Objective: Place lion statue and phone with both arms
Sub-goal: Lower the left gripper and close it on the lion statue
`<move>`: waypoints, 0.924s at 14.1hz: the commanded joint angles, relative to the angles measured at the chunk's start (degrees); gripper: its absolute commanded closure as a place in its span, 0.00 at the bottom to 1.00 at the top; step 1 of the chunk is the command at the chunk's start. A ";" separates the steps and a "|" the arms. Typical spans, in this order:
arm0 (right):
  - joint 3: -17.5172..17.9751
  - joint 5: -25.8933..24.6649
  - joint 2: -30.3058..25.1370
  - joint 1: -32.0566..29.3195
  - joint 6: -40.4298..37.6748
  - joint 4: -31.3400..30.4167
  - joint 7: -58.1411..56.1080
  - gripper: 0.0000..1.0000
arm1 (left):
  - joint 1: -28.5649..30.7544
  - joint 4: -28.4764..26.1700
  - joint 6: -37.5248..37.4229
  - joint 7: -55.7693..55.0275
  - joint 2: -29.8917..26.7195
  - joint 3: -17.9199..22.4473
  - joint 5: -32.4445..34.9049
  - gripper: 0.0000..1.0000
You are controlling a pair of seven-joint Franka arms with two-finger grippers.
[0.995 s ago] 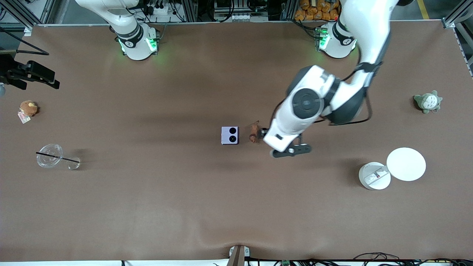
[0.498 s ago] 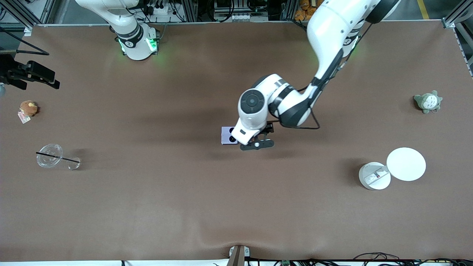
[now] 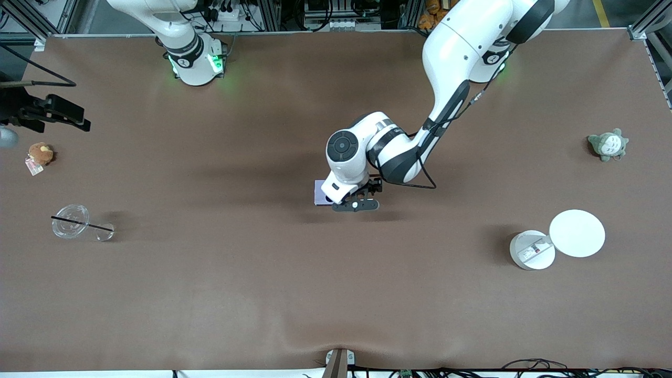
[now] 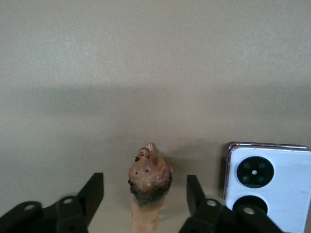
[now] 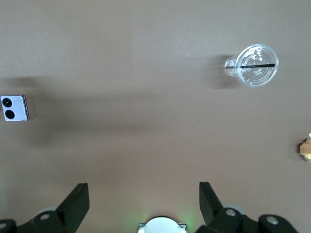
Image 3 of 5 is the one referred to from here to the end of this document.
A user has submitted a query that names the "brown plush toy with tag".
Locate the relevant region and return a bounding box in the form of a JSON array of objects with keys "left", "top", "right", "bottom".
[{"left": 25, "top": 142, "right": 55, "bottom": 176}]

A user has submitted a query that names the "clear plastic cup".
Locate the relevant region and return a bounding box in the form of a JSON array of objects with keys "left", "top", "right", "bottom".
[{"left": 51, "top": 204, "right": 116, "bottom": 243}]

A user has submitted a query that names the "black drinking straw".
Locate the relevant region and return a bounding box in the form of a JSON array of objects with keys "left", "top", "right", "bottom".
[{"left": 51, "top": 215, "right": 115, "bottom": 232}]

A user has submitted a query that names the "white round container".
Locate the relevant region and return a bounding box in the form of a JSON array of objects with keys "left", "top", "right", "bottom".
[{"left": 509, "top": 230, "right": 556, "bottom": 271}]

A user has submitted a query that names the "orange plush toy pile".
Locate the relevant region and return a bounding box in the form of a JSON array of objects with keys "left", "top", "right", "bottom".
[{"left": 418, "top": 0, "right": 455, "bottom": 30}]

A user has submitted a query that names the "white round lid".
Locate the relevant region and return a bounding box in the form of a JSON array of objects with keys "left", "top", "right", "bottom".
[{"left": 549, "top": 209, "right": 606, "bottom": 258}]

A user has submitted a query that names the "grey green plush toy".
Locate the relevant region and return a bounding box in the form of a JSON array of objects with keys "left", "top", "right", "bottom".
[{"left": 587, "top": 129, "right": 629, "bottom": 162}]

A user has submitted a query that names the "aluminium frame post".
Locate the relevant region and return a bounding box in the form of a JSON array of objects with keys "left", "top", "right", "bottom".
[
  {"left": 0, "top": 0, "right": 79, "bottom": 43},
  {"left": 627, "top": 0, "right": 672, "bottom": 108}
]

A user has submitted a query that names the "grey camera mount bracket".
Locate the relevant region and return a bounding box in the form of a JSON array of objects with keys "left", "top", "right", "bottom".
[{"left": 322, "top": 348, "right": 356, "bottom": 378}]

